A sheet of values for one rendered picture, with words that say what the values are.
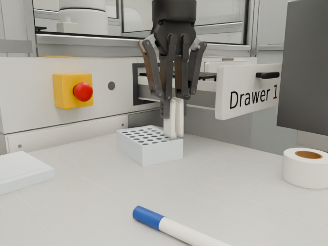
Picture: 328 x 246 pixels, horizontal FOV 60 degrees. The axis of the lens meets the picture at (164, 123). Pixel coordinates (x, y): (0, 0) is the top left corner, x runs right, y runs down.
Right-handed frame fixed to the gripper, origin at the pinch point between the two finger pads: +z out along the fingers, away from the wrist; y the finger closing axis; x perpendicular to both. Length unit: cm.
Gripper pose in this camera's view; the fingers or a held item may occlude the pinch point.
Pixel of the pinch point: (173, 117)
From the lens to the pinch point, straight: 52.1
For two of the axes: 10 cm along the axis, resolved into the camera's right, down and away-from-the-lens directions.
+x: -5.0, -1.9, 8.4
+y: 8.6, -1.2, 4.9
